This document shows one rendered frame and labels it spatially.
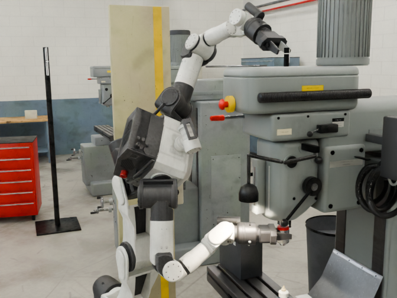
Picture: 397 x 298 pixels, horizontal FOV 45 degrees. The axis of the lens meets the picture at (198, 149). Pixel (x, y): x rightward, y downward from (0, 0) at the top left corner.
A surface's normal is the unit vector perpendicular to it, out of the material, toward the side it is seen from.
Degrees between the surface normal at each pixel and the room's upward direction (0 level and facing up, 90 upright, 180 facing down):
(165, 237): 76
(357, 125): 90
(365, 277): 64
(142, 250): 81
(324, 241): 93
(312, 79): 90
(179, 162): 58
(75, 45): 90
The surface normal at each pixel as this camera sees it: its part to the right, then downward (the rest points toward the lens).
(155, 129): 0.51, -0.40
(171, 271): 0.29, -0.07
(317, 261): -0.77, 0.18
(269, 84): 0.36, 0.16
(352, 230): -0.93, 0.07
